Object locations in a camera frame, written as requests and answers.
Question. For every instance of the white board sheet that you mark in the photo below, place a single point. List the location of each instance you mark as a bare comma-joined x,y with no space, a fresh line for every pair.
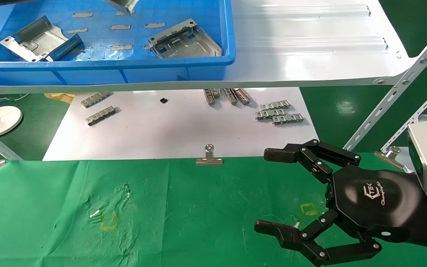
180,129

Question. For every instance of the green table cloth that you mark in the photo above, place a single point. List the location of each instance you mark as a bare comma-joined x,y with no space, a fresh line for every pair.
161,215

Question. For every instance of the metal link strip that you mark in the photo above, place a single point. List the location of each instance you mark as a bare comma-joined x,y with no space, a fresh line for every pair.
217,92
242,96
209,97
95,99
101,115
288,119
275,105
270,114
231,96

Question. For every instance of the blue plastic bin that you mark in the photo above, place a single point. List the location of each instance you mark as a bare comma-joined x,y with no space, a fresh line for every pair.
161,72

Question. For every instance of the yellow crumpled bag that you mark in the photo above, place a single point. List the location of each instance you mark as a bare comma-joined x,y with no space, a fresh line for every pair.
60,97

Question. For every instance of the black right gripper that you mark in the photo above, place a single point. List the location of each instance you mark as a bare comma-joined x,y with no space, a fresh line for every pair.
376,200

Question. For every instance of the bent sheet metal bracket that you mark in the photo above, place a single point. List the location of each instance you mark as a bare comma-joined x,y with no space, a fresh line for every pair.
184,44
39,39
124,5

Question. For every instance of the white ribbed metal shelf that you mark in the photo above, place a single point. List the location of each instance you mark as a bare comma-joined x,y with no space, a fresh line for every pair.
310,55

